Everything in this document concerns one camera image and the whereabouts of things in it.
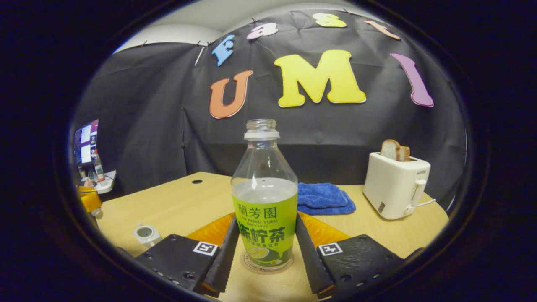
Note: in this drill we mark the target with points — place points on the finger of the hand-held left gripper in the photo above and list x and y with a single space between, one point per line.
90 200

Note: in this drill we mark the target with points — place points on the white side table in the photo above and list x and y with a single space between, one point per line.
105 183

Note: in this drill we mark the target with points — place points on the black backdrop cloth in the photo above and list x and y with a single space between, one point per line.
147 105

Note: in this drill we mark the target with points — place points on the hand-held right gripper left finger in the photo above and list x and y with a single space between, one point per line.
222 260

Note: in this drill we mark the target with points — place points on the computer monitor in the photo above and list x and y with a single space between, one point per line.
86 142

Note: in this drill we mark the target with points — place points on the white teacup lid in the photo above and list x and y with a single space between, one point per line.
98 213

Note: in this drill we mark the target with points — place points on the round wooden coaster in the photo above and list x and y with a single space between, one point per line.
247 265

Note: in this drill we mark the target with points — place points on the bread slice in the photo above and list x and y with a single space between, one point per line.
394 150

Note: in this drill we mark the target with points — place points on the red label water bottle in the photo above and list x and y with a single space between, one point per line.
99 167

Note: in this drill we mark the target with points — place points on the white ceramic teacup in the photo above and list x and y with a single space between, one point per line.
147 235

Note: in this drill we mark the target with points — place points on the green label water bottle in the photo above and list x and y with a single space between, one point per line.
264 218

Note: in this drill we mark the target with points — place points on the blue towel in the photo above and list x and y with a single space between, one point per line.
323 199

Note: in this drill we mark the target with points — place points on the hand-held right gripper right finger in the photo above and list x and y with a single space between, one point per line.
310 260

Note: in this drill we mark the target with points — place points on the white toaster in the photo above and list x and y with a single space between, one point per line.
394 188

